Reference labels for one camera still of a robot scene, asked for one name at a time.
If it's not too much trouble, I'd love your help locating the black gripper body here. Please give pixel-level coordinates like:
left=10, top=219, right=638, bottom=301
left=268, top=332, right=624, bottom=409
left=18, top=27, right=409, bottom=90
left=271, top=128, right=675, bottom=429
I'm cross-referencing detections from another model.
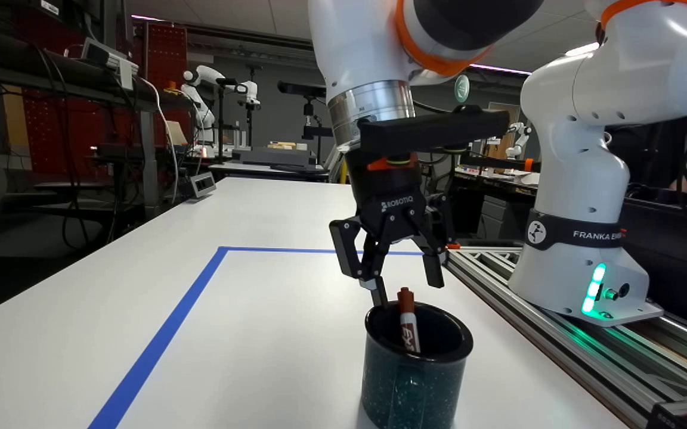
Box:
left=355, top=151, right=431, bottom=247

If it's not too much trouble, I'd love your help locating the white marker with orange cap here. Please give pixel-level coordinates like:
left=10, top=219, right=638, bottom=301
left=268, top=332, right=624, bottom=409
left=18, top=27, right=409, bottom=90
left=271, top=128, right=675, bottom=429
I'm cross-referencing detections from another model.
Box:
left=394, top=283, right=425, bottom=355

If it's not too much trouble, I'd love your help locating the dark green speckled cup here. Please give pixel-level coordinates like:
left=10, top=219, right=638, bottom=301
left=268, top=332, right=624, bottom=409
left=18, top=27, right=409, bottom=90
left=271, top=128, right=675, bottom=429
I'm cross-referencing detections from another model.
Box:
left=361, top=297, right=475, bottom=429

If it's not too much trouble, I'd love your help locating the short blue tape strip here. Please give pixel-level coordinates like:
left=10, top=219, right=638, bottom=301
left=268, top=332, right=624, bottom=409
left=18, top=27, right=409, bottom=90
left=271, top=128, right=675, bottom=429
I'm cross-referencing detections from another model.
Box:
left=219, top=246, right=433, bottom=261

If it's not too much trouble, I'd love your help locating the small white background robot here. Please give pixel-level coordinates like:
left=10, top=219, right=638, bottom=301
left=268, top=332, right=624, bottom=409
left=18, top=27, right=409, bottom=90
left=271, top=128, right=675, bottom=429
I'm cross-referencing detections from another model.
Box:
left=477, top=119, right=536, bottom=163

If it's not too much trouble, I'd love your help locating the small grey box device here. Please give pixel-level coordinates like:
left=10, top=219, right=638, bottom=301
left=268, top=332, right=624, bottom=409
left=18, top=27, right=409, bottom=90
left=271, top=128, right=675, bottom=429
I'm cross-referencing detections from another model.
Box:
left=188, top=169, right=219, bottom=201

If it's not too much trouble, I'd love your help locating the long blue tape strip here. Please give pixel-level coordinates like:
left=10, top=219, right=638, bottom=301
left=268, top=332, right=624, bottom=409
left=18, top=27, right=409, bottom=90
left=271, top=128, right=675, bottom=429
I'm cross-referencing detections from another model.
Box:
left=88, top=246, right=233, bottom=429

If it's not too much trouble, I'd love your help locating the dark metal shelf rack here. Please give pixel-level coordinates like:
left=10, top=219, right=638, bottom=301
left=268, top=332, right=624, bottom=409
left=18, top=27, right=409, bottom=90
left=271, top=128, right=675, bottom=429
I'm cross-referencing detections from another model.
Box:
left=0, top=0, right=188, bottom=241

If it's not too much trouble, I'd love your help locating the black camera tripod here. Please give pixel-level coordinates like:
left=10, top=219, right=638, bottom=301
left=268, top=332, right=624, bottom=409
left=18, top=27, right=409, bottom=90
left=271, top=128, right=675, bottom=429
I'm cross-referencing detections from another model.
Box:
left=302, top=97, right=321, bottom=166

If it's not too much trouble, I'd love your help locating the aluminium rail frame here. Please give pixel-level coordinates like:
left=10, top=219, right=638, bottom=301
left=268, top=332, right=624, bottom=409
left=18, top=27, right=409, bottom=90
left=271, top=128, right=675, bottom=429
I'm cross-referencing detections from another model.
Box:
left=438, top=241, right=687, bottom=429

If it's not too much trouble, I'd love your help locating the black bar camera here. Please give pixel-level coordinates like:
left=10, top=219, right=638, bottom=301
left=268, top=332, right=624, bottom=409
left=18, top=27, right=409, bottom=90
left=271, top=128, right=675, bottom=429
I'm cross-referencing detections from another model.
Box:
left=278, top=78, right=329, bottom=103

